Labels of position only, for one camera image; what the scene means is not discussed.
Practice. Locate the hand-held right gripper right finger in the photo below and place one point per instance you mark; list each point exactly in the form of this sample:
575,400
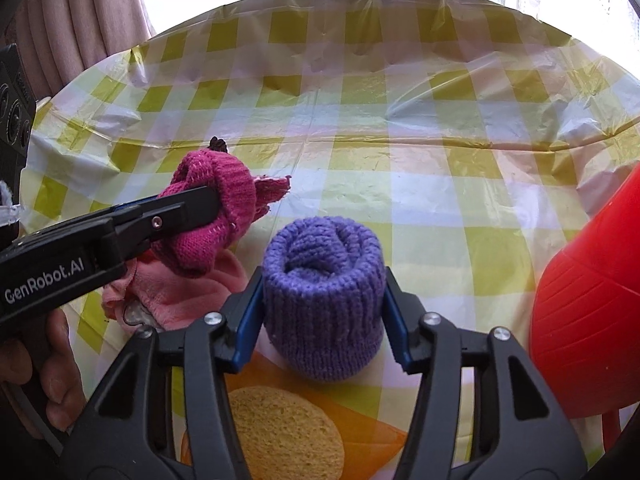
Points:
395,320

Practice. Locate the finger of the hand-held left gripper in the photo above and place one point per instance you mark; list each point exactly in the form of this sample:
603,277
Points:
175,212
132,205

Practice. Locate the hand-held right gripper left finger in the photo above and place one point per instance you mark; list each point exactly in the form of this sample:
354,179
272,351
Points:
247,320

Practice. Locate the magenta knitted glove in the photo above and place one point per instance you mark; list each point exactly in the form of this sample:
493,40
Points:
225,185

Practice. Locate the purple knitted hat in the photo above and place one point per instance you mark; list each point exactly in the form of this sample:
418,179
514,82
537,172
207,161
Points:
325,300

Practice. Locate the person's left hand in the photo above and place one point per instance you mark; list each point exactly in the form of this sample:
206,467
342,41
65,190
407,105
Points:
55,370

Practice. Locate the pink fleece cloth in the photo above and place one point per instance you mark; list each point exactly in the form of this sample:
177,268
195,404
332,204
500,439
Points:
195,290

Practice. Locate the orange translucent bag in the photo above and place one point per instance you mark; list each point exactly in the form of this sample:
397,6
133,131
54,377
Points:
370,425

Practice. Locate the round yellow sponge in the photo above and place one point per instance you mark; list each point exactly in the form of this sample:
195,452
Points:
285,435

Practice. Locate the yellow checked plastic tablecloth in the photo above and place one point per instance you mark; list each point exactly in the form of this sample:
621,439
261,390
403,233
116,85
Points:
400,135

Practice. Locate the red thermos jug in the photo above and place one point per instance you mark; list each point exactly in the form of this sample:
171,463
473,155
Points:
585,320

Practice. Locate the mauve pleated drape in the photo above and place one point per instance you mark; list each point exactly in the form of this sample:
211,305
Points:
80,10

